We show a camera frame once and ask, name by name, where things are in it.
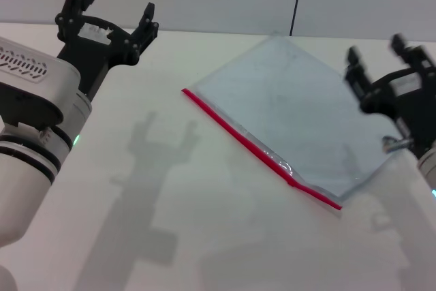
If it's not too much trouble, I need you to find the clear document bag red zip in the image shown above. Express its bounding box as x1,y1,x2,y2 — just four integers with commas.
181,33,408,211

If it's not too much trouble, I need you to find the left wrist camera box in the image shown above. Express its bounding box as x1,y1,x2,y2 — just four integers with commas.
0,36,82,127

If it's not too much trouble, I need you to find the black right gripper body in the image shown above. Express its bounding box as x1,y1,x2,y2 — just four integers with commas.
360,65,436,161

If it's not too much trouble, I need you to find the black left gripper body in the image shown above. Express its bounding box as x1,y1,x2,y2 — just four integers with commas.
55,14,141,102

